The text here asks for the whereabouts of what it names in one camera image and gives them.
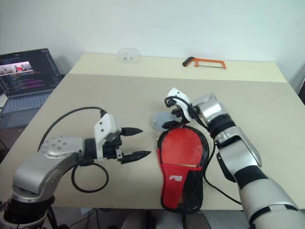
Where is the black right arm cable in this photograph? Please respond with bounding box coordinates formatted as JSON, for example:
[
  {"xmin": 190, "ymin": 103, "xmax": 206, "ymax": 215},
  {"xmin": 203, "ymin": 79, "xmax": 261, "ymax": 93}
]
[{"xmin": 163, "ymin": 95, "xmax": 243, "ymax": 205}]

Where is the red table tennis paddle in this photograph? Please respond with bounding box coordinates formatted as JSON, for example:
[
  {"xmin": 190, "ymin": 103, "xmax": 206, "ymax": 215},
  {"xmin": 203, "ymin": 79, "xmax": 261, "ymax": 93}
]
[{"xmin": 160, "ymin": 128, "xmax": 204, "ymax": 168}]

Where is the black furniture piece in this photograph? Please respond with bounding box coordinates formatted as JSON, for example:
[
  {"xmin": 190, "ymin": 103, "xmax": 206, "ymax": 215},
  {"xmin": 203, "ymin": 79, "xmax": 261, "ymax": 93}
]
[{"xmin": 296, "ymin": 77, "xmax": 305, "ymax": 106}]

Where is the clear plastic container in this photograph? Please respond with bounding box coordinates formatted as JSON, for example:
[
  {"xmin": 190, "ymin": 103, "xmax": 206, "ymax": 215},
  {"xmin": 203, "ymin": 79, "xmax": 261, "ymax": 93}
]
[{"xmin": 116, "ymin": 47, "xmax": 142, "ymax": 65}]

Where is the black and red paddle case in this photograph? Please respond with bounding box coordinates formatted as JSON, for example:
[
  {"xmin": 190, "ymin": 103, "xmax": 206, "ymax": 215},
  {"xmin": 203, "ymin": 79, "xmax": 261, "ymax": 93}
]
[{"xmin": 155, "ymin": 126, "xmax": 211, "ymax": 214}]

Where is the orange hacksaw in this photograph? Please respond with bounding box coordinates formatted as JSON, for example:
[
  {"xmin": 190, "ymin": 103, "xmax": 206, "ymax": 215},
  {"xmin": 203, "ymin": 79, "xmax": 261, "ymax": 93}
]
[{"xmin": 182, "ymin": 56, "xmax": 228, "ymax": 71}]

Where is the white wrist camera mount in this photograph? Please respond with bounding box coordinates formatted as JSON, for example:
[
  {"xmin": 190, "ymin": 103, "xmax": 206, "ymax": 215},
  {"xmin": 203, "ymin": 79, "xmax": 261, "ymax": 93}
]
[
  {"xmin": 93, "ymin": 114, "xmax": 122, "ymax": 160},
  {"xmin": 165, "ymin": 87, "xmax": 193, "ymax": 124}
]

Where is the open laptop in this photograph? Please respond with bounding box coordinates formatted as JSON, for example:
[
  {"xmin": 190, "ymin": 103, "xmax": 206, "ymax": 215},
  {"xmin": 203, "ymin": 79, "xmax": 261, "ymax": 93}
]
[{"xmin": 0, "ymin": 48, "xmax": 61, "ymax": 130}]

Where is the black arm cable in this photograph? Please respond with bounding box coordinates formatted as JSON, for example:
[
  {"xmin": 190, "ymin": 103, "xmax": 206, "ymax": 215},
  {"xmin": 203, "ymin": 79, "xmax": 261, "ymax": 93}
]
[
  {"xmin": 163, "ymin": 95, "xmax": 243, "ymax": 205},
  {"xmin": 37, "ymin": 106, "xmax": 109, "ymax": 194}
]

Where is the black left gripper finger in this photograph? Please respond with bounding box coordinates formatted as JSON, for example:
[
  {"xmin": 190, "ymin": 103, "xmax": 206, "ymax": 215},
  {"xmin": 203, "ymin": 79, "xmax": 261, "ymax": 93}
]
[
  {"xmin": 121, "ymin": 150, "xmax": 153, "ymax": 165},
  {"xmin": 121, "ymin": 126, "xmax": 144, "ymax": 137}
]

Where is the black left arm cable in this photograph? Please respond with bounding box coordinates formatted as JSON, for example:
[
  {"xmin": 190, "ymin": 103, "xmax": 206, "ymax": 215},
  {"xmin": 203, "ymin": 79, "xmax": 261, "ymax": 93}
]
[{"xmin": 37, "ymin": 106, "xmax": 109, "ymax": 194}]

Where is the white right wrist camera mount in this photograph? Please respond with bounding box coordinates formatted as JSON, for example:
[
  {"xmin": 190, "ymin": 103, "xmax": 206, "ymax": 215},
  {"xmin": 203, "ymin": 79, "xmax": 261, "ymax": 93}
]
[{"xmin": 165, "ymin": 87, "xmax": 193, "ymax": 124}]

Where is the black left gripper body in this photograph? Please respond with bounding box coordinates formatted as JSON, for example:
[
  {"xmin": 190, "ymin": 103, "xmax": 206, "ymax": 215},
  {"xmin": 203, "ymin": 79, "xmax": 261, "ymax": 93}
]
[{"xmin": 102, "ymin": 135, "xmax": 123, "ymax": 163}]

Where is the dark rounded shape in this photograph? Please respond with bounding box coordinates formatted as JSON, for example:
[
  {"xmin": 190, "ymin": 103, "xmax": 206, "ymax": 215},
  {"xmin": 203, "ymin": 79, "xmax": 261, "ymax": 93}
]
[{"xmin": 183, "ymin": 209, "xmax": 213, "ymax": 229}]

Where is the black robot torso cable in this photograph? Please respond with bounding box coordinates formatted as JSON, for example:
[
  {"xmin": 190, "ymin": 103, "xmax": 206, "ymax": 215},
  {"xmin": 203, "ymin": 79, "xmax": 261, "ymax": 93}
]
[{"xmin": 45, "ymin": 205, "xmax": 59, "ymax": 229}]

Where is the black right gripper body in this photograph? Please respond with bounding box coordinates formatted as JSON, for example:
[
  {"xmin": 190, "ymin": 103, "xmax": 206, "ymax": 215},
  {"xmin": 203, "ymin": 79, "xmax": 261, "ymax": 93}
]
[{"xmin": 171, "ymin": 106, "xmax": 190, "ymax": 127}]

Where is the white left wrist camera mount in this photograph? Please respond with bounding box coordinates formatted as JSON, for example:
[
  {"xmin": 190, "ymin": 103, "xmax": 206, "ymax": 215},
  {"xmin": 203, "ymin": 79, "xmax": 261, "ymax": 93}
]
[{"xmin": 93, "ymin": 114, "xmax": 122, "ymax": 160}]

